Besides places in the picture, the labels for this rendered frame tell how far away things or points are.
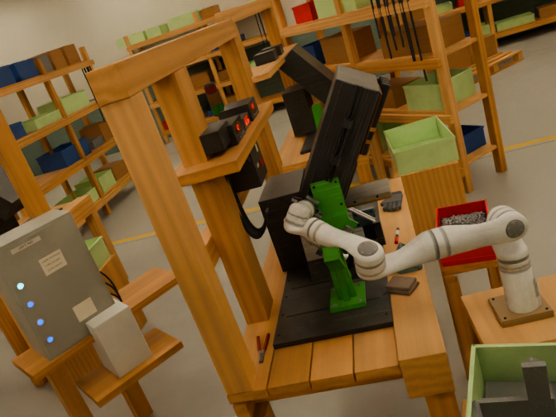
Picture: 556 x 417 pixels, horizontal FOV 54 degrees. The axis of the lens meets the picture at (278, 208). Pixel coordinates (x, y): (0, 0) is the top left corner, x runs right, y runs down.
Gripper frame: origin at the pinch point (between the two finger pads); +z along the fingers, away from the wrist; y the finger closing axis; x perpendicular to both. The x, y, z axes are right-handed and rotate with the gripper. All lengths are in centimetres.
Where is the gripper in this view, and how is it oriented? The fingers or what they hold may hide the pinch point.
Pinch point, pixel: (309, 205)
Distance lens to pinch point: 213.2
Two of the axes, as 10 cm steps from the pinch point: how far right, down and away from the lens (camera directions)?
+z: 2.0, -1.5, 9.7
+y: -8.4, -5.3, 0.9
